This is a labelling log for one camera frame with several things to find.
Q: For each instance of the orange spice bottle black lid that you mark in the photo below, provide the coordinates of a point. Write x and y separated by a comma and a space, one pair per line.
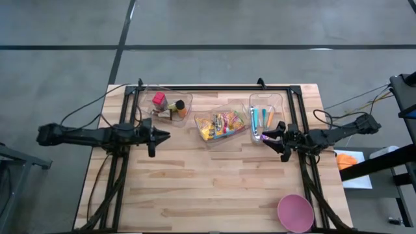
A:
182, 110

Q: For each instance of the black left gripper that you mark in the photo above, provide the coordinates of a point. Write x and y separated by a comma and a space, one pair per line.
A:
145, 131

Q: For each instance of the yellow ramen noodle packet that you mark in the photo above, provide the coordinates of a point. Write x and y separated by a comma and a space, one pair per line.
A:
204, 129

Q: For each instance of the brown seasoning packet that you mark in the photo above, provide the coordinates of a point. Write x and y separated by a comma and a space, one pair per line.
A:
164, 114

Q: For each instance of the clear plastic ramen bin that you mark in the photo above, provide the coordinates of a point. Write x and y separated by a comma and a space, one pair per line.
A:
201, 110

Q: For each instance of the green spice jar black lid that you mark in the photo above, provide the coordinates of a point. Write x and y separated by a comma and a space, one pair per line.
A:
172, 107

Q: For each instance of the black aluminium table frame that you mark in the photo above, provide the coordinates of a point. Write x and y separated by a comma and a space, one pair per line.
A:
211, 87

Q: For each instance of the red lidded spice box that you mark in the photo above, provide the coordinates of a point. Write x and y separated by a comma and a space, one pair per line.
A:
160, 100

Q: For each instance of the pink bowl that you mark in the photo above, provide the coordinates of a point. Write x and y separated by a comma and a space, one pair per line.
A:
295, 213

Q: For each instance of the black equipment stand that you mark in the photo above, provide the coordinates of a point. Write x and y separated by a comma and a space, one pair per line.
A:
373, 164

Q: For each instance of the orange cloth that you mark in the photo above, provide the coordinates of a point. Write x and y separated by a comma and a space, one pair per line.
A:
346, 161

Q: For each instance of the white paper sheet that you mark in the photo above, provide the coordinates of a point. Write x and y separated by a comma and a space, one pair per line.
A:
357, 180

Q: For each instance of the dark grey metal rack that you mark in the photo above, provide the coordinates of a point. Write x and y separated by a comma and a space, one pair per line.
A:
19, 159

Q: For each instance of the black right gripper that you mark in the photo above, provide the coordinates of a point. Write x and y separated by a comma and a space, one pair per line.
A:
295, 138

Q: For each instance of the iridescent purple spoon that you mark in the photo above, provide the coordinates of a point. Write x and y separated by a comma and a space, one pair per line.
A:
264, 114

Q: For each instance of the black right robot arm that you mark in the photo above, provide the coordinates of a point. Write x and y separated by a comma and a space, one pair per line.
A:
341, 131

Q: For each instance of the white plastic container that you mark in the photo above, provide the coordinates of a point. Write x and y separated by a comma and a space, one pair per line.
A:
385, 152

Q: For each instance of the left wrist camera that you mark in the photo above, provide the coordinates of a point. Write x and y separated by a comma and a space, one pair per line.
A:
151, 151

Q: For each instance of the small black floor object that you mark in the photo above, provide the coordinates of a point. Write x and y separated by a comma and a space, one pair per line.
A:
396, 221

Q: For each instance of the clear plastic spice bin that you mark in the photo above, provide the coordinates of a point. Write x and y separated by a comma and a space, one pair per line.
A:
146, 97

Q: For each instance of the clear plastic cutlery bin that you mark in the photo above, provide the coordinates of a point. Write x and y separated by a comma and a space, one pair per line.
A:
279, 104

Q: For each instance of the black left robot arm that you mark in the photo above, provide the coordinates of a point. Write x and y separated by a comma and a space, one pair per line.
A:
84, 136

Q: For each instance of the blue edged ramen packet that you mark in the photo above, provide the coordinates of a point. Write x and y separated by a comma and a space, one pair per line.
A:
220, 125

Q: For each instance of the green lime chili ramen packet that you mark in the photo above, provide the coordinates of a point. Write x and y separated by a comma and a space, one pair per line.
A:
235, 120

